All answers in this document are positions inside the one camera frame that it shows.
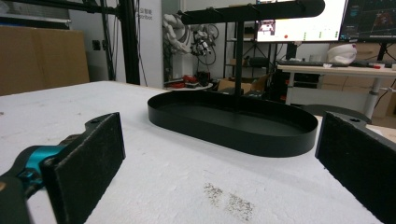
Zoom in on black shelf rack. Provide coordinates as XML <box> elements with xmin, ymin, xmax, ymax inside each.
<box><xmin>222</xmin><ymin>21</ymin><xmax>278</xmax><ymax>79</ymax></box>

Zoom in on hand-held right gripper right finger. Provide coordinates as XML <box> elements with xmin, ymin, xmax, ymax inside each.
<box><xmin>315</xmin><ymin>111</ymin><xmax>396</xmax><ymax>224</ymax></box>

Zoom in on black keyboard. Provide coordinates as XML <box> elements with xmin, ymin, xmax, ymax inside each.
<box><xmin>277</xmin><ymin>59</ymin><xmax>325</xmax><ymax>67</ymax></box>

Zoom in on brown cardboard panel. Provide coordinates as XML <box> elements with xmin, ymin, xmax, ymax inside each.
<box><xmin>0</xmin><ymin>25</ymin><xmax>91</xmax><ymax>97</ymax></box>

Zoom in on bright white monitor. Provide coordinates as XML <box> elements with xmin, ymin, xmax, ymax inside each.
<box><xmin>255</xmin><ymin>0</ymin><xmax>348</xmax><ymax>43</ymax></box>

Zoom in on black metal frame stand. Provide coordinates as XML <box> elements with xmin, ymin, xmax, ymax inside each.
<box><xmin>0</xmin><ymin>0</ymin><xmax>141</xmax><ymax>86</ymax></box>

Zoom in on white braided figure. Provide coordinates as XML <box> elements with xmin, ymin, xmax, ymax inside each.
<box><xmin>162</xmin><ymin>13</ymin><xmax>194</xmax><ymax>56</ymax></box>

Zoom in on robot device with cables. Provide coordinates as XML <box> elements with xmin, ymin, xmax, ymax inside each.
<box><xmin>190</xmin><ymin>23</ymin><xmax>220</xmax><ymax>67</ymax></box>

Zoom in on white rounded helmet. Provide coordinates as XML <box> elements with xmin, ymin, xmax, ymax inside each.
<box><xmin>326</xmin><ymin>43</ymin><xmax>359</xmax><ymax>65</ymax></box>

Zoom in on white desk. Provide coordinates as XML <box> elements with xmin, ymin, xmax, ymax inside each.
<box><xmin>276</xmin><ymin>63</ymin><xmax>396</xmax><ymax>119</ymax></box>

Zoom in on white printed panel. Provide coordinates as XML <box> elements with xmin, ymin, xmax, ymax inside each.
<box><xmin>135</xmin><ymin>0</ymin><xmax>165</xmax><ymax>90</ymax></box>

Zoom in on dark screen monitor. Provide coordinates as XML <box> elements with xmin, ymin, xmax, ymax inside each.
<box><xmin>339</xmin><ymin>0</ymin><xmax>396</xmax><ymax>44</ymax></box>

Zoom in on black jewelry stand with tray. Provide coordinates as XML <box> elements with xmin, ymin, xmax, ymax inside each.
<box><xmin>147</xmin><ymin>0</ymin><xmax>326</xmax><ymax>158</ymax></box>

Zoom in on open cardboard box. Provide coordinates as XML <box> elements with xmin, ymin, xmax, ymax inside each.
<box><xmin>217</xmin><ymin>74</ymin><xmax>273</xmax><ymax>95</ymax></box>

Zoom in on red tools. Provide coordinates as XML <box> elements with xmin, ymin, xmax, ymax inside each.
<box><xmin>168</xmin><ymin>74</ymin><xmax>199</xmax><ymax>90</ymax></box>

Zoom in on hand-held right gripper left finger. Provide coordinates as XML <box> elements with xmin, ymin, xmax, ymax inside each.
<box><xmin>18</xmin><ymin>111</ymin><xmax>127</xmax><ymax>224</ymax></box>

